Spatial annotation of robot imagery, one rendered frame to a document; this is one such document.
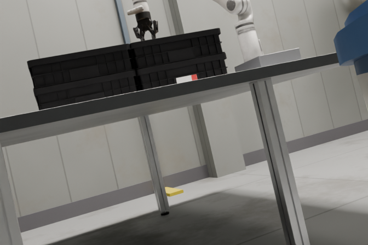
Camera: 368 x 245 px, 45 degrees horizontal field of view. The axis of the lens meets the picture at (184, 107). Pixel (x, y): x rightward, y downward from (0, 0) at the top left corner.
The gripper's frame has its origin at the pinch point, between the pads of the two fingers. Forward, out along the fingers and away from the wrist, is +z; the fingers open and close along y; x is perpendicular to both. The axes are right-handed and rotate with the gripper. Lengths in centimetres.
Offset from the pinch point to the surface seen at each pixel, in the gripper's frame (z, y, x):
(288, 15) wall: -40, -6, -283
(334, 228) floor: 100, -68, 2
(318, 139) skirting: 94, -7, -282
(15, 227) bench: 60, -7, 106
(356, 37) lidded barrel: 40, -109, 165
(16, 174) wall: 54, 178, -55
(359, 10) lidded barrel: 38, -110, 163
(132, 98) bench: 32, -36, 79
